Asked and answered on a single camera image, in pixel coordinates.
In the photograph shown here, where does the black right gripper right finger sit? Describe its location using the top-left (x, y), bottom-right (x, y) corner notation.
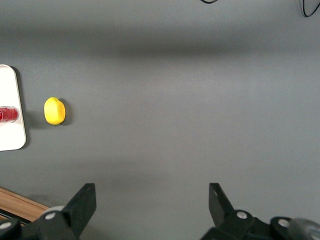
top-left (201, 182), bottom-right (271, 240)

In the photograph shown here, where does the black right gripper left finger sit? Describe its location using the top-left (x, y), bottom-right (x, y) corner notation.
top-left (24, 183), bottom-right (97, 240)

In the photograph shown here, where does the white rectangular tray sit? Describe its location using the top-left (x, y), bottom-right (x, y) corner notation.
top-left (0, 64), bottom-right (27, 152)

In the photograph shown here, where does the wooden drawer cabinet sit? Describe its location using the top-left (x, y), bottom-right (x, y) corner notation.
top-left (0, 186), bottom-right (50, 227)

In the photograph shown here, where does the yellow lemon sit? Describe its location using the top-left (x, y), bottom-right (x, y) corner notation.
top-left (43, 96), bottom-right (66, 126)

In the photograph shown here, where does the red plastic bottle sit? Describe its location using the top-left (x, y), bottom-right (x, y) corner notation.
top-left (0, 106), bottom-right (20, 124)

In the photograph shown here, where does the dark gray table cover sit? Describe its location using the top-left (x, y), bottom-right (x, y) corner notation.
top-left (0, 0), bottom-right (320, 240)

